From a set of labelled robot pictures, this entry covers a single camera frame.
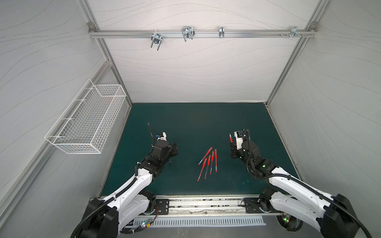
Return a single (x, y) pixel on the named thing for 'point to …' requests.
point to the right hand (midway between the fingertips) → (233, 142)
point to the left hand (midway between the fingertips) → (174, 144)
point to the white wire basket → (86, 124)
